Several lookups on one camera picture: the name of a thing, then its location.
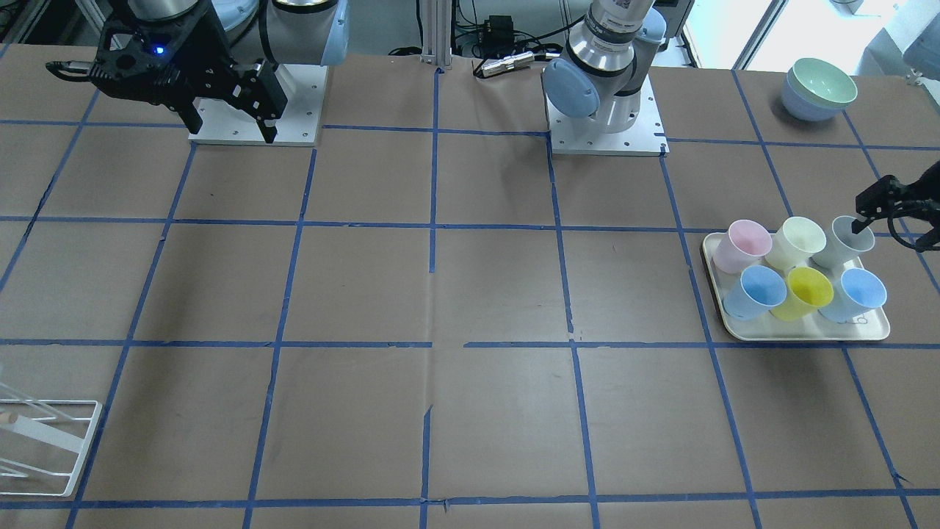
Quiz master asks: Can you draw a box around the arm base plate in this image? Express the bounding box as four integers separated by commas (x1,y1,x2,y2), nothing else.
545,77,669,156
188,64,331,147

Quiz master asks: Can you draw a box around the yellow cup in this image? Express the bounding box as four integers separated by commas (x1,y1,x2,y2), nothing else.
771,267,835,322

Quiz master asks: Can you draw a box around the blue-grey bowl underneath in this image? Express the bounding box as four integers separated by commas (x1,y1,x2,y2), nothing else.
780,73,846,123

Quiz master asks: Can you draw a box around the cream cup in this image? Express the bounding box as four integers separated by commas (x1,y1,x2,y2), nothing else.
763,215,827,271

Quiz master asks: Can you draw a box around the white wire cup rack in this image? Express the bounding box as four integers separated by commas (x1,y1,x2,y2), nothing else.
1,383,103,500

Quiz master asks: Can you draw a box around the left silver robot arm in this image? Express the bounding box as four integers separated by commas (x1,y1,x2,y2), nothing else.
543,1,938,253

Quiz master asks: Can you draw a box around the blue cup near front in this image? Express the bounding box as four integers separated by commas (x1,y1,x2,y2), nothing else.
722,265,788,321

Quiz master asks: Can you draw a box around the blue cup at tray end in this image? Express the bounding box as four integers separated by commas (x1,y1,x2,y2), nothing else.
818,267,889,323

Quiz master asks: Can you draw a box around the pink cup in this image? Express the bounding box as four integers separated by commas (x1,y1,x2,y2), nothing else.
712,220,773,275

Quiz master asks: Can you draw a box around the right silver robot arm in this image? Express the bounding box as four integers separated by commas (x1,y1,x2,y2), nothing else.
62,1,349,147

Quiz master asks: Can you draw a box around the grey-white ikea cup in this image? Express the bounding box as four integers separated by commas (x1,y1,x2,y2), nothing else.
810,215,876,269

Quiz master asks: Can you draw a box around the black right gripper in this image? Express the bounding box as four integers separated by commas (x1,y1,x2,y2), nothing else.
87,15,286,144

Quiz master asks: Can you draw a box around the beige plastic tray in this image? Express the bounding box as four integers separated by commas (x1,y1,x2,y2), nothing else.
701,232,891,342

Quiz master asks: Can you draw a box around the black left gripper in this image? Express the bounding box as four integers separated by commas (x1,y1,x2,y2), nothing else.
852,161,940,253

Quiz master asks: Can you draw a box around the green bowl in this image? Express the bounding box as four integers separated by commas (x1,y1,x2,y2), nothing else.
787,57,858,109

